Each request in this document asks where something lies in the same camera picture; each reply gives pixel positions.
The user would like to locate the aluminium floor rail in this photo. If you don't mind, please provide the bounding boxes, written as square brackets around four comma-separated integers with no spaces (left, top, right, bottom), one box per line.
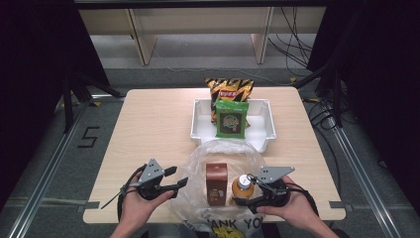
[326,125,403,238]
[6,98,93,238]

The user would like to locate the black cable tie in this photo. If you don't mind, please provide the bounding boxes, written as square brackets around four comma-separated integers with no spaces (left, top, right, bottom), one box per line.
[100,188,131,210]

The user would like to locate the left hand-held gripper cable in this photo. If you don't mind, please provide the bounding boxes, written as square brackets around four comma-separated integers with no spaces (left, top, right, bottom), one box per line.
[116,163,149,223]

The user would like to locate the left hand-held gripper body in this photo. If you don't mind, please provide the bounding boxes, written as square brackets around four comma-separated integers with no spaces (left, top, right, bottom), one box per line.
[136,158,174,201]

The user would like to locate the grey tape strip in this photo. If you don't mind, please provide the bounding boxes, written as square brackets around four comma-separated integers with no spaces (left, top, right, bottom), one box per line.
[329,200,354,212]
[76,200,101,213]

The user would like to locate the black yellow chip bag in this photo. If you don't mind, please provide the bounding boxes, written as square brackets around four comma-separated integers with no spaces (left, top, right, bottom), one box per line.
[205,77,256,126]

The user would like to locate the brown drink carton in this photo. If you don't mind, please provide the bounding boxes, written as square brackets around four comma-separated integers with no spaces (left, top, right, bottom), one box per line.
[205,163,229,207]

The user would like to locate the person's right hand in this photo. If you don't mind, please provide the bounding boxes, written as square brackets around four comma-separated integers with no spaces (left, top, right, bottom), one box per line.
[257,175,320,231]

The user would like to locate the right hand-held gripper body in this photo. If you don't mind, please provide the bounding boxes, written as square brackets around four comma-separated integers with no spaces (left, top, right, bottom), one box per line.
[249,166,296,214]

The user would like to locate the clear plastic bag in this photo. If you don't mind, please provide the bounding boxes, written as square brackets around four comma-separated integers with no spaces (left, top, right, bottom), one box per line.
[169,138,269,238]

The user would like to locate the beige wooden desk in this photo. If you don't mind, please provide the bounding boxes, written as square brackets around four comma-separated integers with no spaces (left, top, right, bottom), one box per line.
[73,0,331,66]

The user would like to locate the hand-held gripper cable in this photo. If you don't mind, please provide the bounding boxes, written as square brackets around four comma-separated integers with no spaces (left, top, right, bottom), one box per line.
[116,163,149,223]
[282,182,320,216]

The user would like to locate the black metal stand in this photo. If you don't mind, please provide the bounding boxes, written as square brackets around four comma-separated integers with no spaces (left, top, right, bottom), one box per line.
[61,70,126,134]
[292,62,345,129]

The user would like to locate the black curtain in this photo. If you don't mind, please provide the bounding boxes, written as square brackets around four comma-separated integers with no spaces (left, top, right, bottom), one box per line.
[306,0,420,207]
[0,0,111,202]

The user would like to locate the white plastic bin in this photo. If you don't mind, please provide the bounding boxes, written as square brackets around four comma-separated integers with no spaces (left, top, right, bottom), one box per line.
[190,98,277,154]

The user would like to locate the black hanging cables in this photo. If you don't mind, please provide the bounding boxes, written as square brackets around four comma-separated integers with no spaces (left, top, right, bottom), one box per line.
[266,6,315,77]

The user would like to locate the right hand-held gripper cable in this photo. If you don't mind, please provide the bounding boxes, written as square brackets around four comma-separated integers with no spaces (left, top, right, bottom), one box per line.
[282,182,320,216]

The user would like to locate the green snack packet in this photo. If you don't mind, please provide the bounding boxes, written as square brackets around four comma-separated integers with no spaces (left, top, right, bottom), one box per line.
[215,99,250,139]

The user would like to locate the person's left hand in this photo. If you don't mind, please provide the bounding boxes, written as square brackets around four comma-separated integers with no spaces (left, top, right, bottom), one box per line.
[121,173,176,230]

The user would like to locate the orange juice bottle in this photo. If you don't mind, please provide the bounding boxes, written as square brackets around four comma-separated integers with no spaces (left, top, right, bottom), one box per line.
[231,174,256,201]

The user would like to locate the black floor cables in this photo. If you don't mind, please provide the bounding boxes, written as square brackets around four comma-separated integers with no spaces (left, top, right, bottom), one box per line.
[305,97,353,132]

